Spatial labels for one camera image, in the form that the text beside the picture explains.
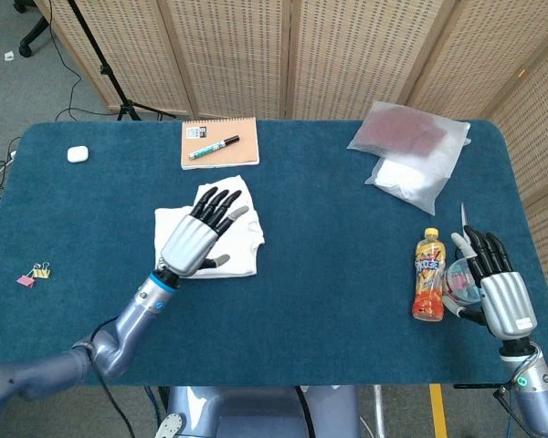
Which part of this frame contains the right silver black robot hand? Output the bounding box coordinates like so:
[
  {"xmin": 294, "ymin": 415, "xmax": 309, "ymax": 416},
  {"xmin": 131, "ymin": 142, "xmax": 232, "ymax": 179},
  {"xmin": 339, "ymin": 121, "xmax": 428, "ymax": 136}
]
[{"xmin": 450, "ymin": 225, "xmax": 539, "ymax": 341}]

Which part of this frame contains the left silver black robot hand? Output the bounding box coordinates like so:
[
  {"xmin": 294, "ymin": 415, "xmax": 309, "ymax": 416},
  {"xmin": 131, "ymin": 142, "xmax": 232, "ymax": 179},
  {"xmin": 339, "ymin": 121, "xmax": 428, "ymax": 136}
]
[{"xmin": 157, "ymin": 187, "xmax": 250, "ymax": 278}]

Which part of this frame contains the white t-shirt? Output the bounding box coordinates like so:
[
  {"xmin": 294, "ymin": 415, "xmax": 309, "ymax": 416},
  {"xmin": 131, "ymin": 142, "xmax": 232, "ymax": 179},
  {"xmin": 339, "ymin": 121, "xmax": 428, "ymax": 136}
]
[{"xmin": 153, "ymin": 175, "xmax": 266, "ymax": 279}]

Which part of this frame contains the clear cup of colourful clips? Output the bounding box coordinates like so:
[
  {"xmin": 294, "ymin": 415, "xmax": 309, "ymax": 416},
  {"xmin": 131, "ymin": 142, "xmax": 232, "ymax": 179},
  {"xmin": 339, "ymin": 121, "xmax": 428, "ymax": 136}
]
[{"xmin": 442, "ymin": 257, "xmax": 485, "ymax": 311}]

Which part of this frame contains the orange drink bottle yellow cap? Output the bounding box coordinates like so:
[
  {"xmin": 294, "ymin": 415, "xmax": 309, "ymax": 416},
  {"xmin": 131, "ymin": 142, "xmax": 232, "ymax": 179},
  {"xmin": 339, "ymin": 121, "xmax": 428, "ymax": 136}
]
[{"xmin": 412, "ymin": 227, "xmax": 448, "ymax": 322}]

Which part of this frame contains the green white marker pen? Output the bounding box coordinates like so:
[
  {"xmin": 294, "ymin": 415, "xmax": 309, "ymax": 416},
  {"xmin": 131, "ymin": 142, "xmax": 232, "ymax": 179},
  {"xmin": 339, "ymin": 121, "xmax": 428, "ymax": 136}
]
[{"xmin": 189, "ymin": 134, "xmax": 241, "ymax": 161}]

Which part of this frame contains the kraft spiral notebook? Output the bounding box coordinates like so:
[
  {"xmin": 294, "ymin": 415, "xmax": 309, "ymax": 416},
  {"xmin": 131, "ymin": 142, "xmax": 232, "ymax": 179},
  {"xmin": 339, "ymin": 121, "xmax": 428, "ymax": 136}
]
[{"xmin": 180, "ymin": 116, "xmax": 260, "ymax": 171}]

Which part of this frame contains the yellow floor tape strip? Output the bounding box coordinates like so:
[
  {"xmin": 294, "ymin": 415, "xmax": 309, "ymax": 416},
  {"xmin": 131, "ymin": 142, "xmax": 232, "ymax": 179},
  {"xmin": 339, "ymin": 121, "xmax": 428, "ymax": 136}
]
[{"xmin": 429, "ymin": 383, "xmax": 448, "ymax": 438}]

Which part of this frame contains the blue table mat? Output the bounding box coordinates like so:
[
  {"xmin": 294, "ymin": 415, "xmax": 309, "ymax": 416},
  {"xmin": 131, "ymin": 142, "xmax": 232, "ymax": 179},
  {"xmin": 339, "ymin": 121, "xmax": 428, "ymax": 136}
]
[{"xmin": 0, "ymin": 120, "xmax": 548, "ymax": 388}]

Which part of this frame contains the frosted bag with white cloth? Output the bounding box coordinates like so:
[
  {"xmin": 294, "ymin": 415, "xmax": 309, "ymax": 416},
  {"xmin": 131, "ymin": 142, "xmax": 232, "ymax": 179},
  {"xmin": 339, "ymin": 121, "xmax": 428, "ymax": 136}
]
[{"xmin": 364, "ymin": 131, "xmax": 471, "ymax": 216}]

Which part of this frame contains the white table leg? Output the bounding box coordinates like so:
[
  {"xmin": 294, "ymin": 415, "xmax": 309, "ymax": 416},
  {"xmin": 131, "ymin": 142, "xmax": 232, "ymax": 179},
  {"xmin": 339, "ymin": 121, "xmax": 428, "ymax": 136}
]
[{"xmin": 373, "ymin": 385, "xmax": 387, "ymax": 438}]

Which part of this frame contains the blue-grey robot torso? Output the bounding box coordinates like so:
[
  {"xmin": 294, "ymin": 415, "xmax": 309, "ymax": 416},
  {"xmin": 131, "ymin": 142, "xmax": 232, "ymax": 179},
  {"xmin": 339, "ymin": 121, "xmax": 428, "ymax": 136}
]
[{"xmin": 154, "ymin": 385, "xmax": 362, "ymax": 438}]

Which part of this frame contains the black tripod stand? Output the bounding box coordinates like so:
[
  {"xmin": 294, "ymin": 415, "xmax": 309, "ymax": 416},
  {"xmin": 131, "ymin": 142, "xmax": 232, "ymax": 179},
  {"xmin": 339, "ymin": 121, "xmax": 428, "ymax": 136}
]
[{"xmin": 66, "ymin": 0, "xmax": 177, "ymax": 122}]

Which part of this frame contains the frosted bag with maroon cloth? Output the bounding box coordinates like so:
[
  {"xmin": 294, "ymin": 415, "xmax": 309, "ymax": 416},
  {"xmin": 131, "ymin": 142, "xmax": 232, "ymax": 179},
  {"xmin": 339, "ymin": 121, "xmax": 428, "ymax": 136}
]
[{"xmin": 347, "ymin": 100, "xmax": 471, "ymax": 159}]

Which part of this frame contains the woven folding screen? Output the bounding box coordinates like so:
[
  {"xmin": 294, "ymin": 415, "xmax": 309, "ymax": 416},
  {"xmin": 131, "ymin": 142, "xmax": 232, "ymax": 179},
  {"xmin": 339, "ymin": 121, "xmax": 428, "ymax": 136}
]
[{"xmin": 34, "ymin": 0, "xmax": 548, "ymax": 320}]

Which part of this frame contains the black office chair base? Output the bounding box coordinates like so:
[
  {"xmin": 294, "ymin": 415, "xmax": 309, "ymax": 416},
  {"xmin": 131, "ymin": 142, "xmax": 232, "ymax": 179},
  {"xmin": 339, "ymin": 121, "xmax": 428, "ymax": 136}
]
[{"xmin": 13, "ymin": 0, "xmax": 51, "ymax": 58}]

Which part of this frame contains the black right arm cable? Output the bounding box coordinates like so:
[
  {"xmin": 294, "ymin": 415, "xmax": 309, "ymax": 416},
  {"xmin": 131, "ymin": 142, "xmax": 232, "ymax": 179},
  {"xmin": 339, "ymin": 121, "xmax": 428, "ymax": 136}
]
[{"xmin": 492, "ymin": 385, "xmax": 526, "ymax": 438}]

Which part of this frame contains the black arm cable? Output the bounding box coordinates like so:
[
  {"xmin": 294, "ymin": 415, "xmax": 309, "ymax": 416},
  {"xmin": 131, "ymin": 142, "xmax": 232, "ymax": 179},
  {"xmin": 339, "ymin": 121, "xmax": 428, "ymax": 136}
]
[
  {"xmin": 90, "ymin": 318, "xmax": 138, "ymax": 438},
  {"xmin": 492, "ymin": 385, "xmax": 526, "ymax": 438}
]

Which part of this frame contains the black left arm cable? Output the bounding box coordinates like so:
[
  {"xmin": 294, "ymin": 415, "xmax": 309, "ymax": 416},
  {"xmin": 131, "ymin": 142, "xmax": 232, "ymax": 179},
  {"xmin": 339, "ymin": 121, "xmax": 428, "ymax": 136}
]
[{"xmin": 90, "ymin": 318, "xmax": 138, "ymax": 438}]

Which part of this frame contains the black torso cable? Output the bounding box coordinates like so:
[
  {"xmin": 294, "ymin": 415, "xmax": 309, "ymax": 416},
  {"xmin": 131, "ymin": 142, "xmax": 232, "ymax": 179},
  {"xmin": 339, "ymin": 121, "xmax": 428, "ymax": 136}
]
[{"xmin": 294, "ymin": 385, "xmax": 314, "ymax": 438}]

